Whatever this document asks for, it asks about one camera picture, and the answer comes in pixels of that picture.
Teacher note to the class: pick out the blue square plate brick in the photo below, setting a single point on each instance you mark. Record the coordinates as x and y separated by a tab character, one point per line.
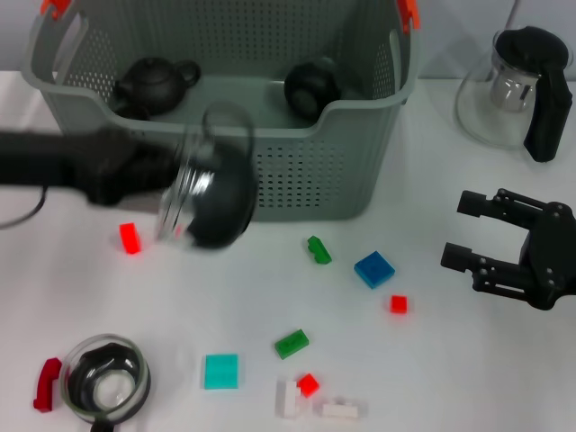
374	270

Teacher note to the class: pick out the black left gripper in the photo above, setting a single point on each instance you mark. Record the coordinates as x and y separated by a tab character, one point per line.
90	162

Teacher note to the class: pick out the green stepped brick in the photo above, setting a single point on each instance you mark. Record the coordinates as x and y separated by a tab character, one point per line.
319	252

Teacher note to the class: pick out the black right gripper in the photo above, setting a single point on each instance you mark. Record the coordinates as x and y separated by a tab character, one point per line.
553	256

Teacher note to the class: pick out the white long brick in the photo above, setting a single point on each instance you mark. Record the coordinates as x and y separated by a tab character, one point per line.
339	410

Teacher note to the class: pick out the green rectangular brick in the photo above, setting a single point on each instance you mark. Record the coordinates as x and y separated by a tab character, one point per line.
291	343

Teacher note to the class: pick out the orange-red rectangular brick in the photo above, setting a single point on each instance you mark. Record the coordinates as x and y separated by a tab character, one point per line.
130	238

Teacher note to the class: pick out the teal square plate brick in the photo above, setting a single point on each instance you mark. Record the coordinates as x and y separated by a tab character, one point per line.
220	371

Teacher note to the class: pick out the grey perforated storage bin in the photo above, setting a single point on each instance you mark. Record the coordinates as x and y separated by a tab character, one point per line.
315	180

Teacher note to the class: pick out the dark red curved brick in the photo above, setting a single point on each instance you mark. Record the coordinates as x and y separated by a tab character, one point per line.
45	387

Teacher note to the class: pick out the small red square brick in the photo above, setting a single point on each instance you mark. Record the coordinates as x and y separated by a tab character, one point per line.
399	304
308	384

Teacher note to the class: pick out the black clay teapot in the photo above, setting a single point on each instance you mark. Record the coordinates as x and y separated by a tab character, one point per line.
153	85

